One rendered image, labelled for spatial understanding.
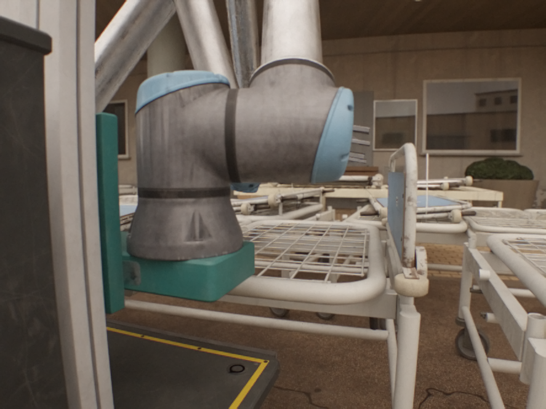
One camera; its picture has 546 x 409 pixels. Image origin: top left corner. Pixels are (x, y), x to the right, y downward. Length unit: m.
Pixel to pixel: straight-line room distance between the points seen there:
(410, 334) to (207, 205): 0.44
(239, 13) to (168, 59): 4.87
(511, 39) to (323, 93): 7.28
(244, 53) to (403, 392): 0.96
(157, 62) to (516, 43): 6.19
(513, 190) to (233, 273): 5.57
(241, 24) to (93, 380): 0.92
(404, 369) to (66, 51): 0.75
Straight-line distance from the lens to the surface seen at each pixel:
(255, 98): 0.52
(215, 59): 0.81
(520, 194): 6.01
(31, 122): 0.35
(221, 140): 0.50
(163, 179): 0.52
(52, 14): 0.55
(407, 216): 0.73
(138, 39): 1.01
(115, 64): 1.00
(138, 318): 1.88
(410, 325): 0.71
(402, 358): 0.74
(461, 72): 7.35
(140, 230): 0.54
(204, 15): 0.85
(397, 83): 7.14
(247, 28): 1.09
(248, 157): 0.50
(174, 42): 6.02
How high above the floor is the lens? 0.72
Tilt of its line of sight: 5 degrees down
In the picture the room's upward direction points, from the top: straight up
